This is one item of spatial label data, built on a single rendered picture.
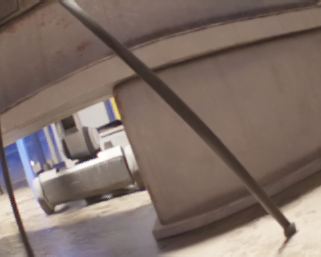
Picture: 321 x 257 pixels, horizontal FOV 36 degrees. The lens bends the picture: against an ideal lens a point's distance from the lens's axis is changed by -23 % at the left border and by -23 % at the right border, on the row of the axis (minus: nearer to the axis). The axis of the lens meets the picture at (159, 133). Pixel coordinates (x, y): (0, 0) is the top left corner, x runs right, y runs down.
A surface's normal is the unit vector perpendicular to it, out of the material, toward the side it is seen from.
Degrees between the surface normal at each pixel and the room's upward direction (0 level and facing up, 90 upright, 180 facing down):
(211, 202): 90
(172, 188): 90
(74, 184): 90
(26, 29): 90
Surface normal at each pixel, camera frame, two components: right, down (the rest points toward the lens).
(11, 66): -0.06, 0.07
